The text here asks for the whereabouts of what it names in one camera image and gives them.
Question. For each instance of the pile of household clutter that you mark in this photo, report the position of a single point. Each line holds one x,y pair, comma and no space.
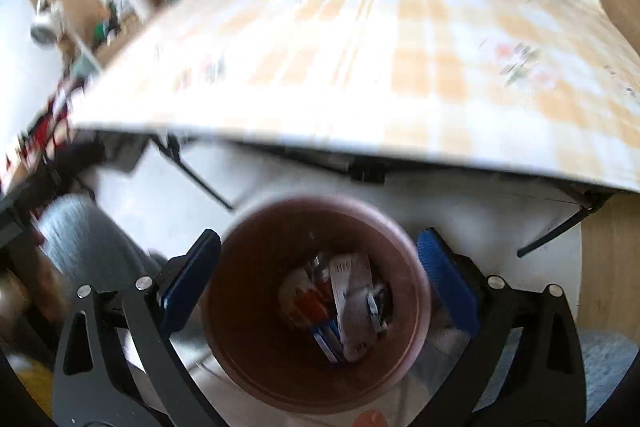
45,122

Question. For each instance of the black folding table frame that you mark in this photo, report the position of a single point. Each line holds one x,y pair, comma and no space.
367,172

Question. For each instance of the person's grey fleece leg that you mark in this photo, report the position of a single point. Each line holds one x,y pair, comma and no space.
85,237
610,372

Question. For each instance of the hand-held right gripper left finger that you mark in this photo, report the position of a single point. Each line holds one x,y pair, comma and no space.
192,279

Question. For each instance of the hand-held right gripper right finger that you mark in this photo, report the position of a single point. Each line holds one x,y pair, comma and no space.
447,287

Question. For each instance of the yellow checked floral tablecloth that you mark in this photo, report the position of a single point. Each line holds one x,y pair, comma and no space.
350,82

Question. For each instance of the orange rounded object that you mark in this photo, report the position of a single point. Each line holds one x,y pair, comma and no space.
372,419

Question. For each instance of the white desk fan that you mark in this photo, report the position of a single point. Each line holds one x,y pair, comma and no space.
45,29

